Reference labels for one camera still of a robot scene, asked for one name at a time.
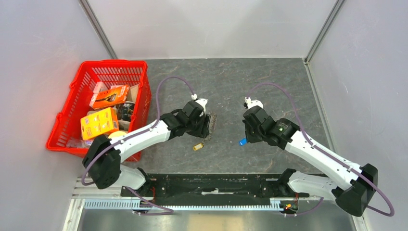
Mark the blue key tag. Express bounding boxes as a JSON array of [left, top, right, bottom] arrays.
[[238, 138, 247, 146]]

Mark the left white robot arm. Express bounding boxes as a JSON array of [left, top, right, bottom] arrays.
[[81, 98, 211, 197]]

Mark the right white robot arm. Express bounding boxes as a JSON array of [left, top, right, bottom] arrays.
[[243, 98, 378, 217]]

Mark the dark jar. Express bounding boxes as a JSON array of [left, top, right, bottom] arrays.
[[117, 102, 135, 122]]

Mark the yellow round sponge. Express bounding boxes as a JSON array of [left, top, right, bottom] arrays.
[[108, 130, 127, 139]]

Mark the yellow orange box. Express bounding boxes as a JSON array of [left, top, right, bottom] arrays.
[[80, 107, 119, 140]]

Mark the clear plastic bottle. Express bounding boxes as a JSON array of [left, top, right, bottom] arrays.
[[66, 139, 93, 149]]

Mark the red plastic basket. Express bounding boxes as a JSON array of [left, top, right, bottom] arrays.
[[46, 59, 152, 158]]

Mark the aluminium rail frame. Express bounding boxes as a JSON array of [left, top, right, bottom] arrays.
[[64, 181, 370, 231]]

